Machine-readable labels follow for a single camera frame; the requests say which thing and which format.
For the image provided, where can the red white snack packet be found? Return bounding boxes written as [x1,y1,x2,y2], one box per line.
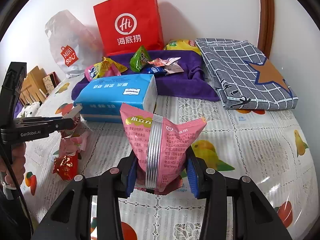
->
[60,105,82,138]

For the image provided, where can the pink rice snack bag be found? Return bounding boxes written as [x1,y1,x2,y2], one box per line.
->
[120,103,207,194]

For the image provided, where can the person's left hand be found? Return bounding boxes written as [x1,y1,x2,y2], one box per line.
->
[0,142,26,187]

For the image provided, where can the red gold candy packet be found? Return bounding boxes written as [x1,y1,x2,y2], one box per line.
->
[53,152,78,181]

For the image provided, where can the brown patterned box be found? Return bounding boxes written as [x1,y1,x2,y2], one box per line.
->
[42,72,60,94]

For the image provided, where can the pink peach candy packet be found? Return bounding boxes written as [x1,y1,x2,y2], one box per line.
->
[59,132,89,157]

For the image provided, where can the fruit pattern tablecloth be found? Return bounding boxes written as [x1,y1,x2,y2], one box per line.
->
[21,75,319,239]

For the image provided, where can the blue tissue pack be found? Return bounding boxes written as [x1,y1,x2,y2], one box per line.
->
[74,74,158,123]

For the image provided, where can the pink snack packet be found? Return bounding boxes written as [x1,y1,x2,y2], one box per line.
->
[85,63,121,82]

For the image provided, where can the white Miniso plastic bag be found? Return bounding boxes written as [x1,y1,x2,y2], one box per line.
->
[44,10,103,77]

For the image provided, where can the yellow candy packet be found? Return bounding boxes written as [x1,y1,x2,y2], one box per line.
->
[93,57,127,79]

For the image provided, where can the grey checked folded cloth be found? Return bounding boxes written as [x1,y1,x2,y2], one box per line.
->
[195,38,298,110]

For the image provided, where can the green triangular snack packet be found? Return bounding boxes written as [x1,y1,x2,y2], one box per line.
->
[130,46,151,73]

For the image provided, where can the purple towel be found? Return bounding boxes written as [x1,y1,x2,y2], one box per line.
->
[70,50,221,103]

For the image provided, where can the blue small candy packet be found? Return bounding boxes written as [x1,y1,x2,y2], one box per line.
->
[143,66,167,76]

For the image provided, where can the red paper shopping bag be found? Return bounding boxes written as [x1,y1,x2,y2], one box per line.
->
[93,0,164,56]

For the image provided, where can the white red crumpled wrapper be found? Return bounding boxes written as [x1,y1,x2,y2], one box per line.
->
[149,57,184,75]

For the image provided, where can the yellow snack bag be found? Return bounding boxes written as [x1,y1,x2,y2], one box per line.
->
[163,39,201,55]

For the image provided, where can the brown wooden frame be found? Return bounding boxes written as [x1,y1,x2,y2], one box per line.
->
[257,0,274,58]

